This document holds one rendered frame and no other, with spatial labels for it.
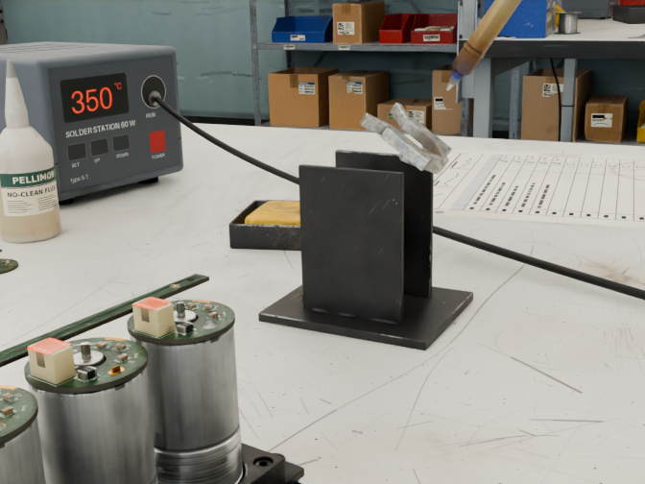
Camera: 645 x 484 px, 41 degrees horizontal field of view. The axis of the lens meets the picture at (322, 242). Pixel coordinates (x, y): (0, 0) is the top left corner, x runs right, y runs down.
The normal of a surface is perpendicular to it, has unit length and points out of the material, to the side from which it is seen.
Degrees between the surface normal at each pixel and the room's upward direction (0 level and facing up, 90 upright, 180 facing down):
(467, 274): 0
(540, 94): 91
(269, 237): 90
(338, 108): 86
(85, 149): 90
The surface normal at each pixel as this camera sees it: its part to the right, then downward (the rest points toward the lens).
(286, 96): -0.33, 0.29
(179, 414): 0.04, 0.29
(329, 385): -0.02, -0.96
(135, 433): 0.84, 0.14
